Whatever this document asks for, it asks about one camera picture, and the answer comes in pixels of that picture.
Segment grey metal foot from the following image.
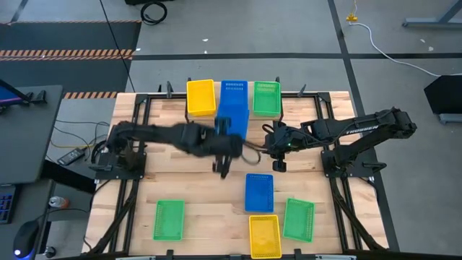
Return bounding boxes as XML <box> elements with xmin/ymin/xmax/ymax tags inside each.
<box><xmin>438</xmin><ymin>113</ymin><xmax>462</xmax><ymax>124</ymax></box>

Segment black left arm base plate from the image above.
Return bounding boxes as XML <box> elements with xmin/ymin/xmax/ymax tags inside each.
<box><xmin>94</xmin><ymin>151</ymin><xmax>147</xmax><ymax>181</ymax></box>

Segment black power adapter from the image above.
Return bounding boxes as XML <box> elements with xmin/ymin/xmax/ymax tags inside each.
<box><xmin>56</xmin><ymin>147</ymin><xmax>87</xmax><ymax>166</ymax></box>

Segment black aluminium table frame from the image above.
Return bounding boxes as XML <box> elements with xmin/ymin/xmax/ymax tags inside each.
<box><xmin>84</xmin><ymin>83</ymin><xmax>393</xmax><ymax>256</ymax></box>

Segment long straight black cable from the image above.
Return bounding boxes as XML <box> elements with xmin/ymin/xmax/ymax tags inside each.
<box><xmin>98</xmin><ymin>0</ymin><xmax>136</xmax><ymax>94</ymax></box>

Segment white floor cable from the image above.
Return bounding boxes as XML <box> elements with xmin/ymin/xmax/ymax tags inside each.
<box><xmin>348</xmin><ymin>22</ymin><xmax>443</xmax><ymax>78</ymax></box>

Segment black monitor stand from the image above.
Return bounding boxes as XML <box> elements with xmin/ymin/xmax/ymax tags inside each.
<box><xmin>30</xmin><ymin>90</ymin><xmax>48</xmax><ymax>105</ymax></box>

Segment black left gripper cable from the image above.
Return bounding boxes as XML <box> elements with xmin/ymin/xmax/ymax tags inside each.
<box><xmin>240</xmin><ymin>142</ymin><xmax>263</xmax><ymax>166</ymax></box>

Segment black cable loop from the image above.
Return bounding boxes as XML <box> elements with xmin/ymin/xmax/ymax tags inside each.
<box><xmin>90</xmin><ymin>139</ymin><xmax>108</xmax><ymax>164</ymax></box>

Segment coiled black cable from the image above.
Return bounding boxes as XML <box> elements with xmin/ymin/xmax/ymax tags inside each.
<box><xmin>139</xmin><ymin>1</ymin><xmax>169</xmax><ymax>26</ymax></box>

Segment green slotted plastic basket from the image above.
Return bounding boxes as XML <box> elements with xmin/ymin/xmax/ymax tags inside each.
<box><xmin>152</xmin><ymin>199</ymin><xmax>186</xmax><ymax>242</ymax></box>
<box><xmin>282</xmin><ymin>197</ymin><xmax>316</xmax><ymax>243</ymax></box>
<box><xmin>252</xmin><ymin>80</ymin><xmax>282</xmax><ymax>118</ymax></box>

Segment black keyboard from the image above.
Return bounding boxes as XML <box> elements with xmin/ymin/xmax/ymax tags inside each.
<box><xmin>0</xmin><ymin>183</ymin><xmax>18</xmax><ymax>225</ymax></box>

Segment dark grey desk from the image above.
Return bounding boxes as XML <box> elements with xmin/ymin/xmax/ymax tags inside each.
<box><xmin>0</xmin><ymin>84</ymin><xmax>64</xmax><ymax>185</ymax></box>

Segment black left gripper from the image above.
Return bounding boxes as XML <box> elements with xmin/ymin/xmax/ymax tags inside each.
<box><xmin>194</xmin><ymin>117</ymin><xmax>246</xmax><ymax>181</ymax></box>

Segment black computer mouse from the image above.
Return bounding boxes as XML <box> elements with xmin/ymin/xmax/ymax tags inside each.
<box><xmin>12</xmin><ymin>218</ymin><xmax>41</xmax><ymax>260</ymax></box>

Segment plastic bottle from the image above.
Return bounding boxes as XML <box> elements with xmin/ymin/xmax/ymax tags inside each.
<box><xmin>48</xmin><ymin>195</ymin><xmax>70</xmax><ymax>209</ymax></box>

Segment black box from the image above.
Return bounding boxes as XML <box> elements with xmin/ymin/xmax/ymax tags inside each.
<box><xmin>423</xmin><ymin>74</ymin><xmax>462</xmax><ymax>116</ymax></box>

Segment black mat hazard stripes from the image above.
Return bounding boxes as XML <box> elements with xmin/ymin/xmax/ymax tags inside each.
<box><xmin>0</xmin><ymin>19</ymin><xmax>142</xmax><ymax>100</ymax></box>

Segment wooden shelf black metal legs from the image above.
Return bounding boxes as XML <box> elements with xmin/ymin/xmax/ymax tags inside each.
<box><xmin>184</xmin><ymin>76</ymin><xmax>285</xmax><ymax>135</ymax></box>

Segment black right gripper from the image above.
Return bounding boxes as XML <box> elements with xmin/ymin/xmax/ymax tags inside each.
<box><xmin>265</xmin><ymin>122</ymin><xmax>308</xmax><ymax>173</ymax></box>

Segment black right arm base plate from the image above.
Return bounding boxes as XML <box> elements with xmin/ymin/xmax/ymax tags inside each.
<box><xmin>321</xmin><ymin>149</ymin><xmax>387</xmax><ymax>178</ymax></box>

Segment grey metal stand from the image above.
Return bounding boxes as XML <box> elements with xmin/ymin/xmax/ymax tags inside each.
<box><xmin>401</xmin><ymin>0</ymin><xmax>462</xmax><ymax>29</ymax></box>

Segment computer monitor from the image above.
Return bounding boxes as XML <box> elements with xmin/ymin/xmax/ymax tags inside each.
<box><xmin>0</xmin><ymin>78</ymin><xmax>32</xmax><ymax>109</ymax></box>

